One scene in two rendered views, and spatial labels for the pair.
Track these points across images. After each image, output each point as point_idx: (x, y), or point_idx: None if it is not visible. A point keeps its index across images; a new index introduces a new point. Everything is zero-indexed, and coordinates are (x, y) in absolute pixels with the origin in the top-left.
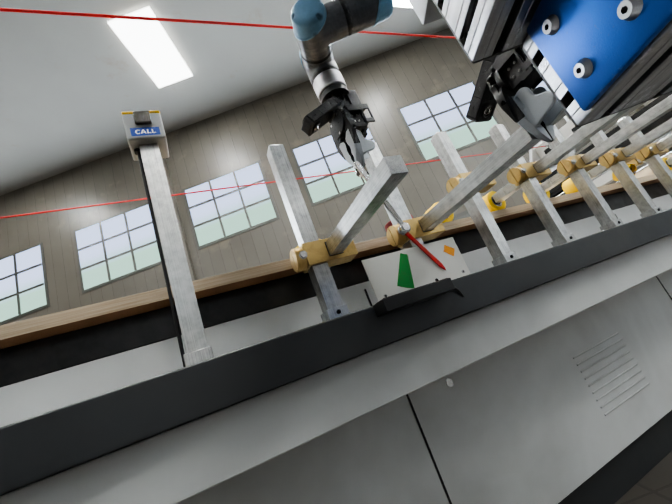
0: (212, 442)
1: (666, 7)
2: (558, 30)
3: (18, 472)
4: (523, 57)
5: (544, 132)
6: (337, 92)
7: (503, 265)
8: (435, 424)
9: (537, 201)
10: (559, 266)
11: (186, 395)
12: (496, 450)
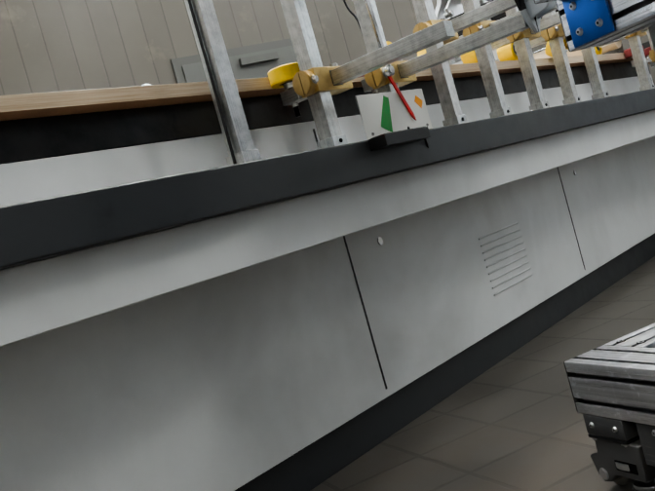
0: (259, 229)
1: (607, 30)
2: (574, 10)
3: (168, 215)
4: None
5: (534, 24)
6: None
7: (457, 126)
8: (366, 276)
9: (486, 66)
10: (497, 136)
11: (254, 184)
12: (410, 308)
